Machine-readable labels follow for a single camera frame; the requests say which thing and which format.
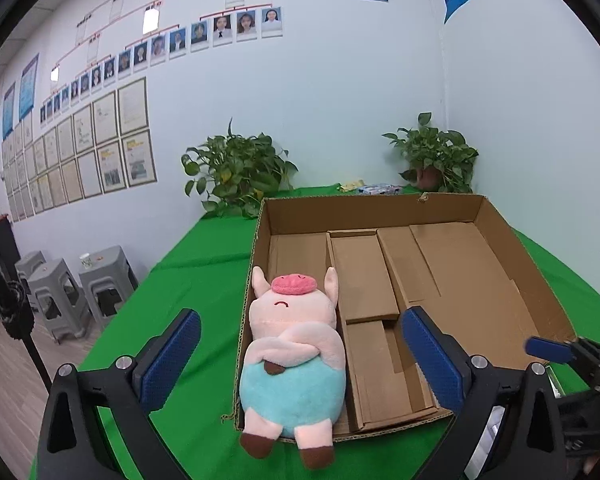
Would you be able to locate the wall chart of portrait photos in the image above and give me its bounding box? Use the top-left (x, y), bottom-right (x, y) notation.
top-left (39, 0), bottom-right (284, 128)

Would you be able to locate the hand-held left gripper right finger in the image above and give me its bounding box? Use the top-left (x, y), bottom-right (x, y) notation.
top-left (400, 306), bottom-right (568, 480)

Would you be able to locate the grey plastic stool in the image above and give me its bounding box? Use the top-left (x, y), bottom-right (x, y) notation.
top-left (14, 251), bottom-right (47, 286)
top-left (27, 259), bottom-right (92, 345)
top-left (78, 245), bottom-right (140, 328)

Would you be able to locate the black tripod with coiled cable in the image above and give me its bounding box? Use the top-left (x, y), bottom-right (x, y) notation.
top-left (0, 250), bottom-right (53, 396)

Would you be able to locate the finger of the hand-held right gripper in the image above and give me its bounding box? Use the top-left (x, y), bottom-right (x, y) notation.
top-left (525, 336), bottom-right (600, 391)

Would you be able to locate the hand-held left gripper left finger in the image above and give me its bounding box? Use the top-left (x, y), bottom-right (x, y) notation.
top-left (36, 308), bottom-right (202, 480)

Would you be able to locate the bushy green potted plant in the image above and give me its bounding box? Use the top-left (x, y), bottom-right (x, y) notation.
top-left (181, 119), bottom-right (299, 219)

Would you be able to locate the pink pig plush toy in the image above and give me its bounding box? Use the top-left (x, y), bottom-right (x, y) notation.
top-left (238, 266), bottom-right (349, 471)

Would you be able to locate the black cabinet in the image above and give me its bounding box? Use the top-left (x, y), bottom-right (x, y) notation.
top-left (0, 221), bottom-right (21, 276)

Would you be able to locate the wall of framed certificates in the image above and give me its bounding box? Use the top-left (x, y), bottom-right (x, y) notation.
top-left (1, 77), bottom-right (157, 223)

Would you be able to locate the blue and white packet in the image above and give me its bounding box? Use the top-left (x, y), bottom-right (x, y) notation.
top-left (356, 184), bottom-right (403, 197)

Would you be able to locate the green plant in brown pot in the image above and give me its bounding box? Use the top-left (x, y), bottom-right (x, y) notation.
top-left (382, 112), bottom-right (479, 195)

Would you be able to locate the long cardboard insert tray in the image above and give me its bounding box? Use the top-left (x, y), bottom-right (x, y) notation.
top-left (326, 229), bottom-right (453, 435)

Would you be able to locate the large cardboard box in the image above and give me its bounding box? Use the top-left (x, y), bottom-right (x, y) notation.
top-left (221, 192), bottom-right (578, 443)

